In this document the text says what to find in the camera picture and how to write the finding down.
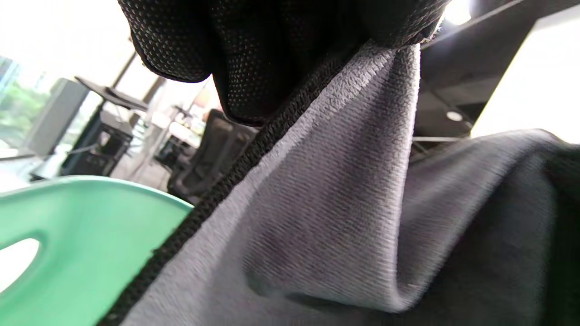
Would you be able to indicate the black desk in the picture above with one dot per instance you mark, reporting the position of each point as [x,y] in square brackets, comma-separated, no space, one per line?
[113,95]

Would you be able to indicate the grey hand towel black trim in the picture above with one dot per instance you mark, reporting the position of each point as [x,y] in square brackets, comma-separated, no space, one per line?
[340,203]

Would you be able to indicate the person's left hand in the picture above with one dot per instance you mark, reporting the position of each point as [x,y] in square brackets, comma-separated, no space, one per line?
[272,45]

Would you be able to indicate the black mesh office chair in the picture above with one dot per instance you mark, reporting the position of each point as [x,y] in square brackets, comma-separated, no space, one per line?
[213,154]

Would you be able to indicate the green plastic bin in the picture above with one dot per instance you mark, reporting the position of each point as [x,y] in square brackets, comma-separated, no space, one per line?
[90,253]

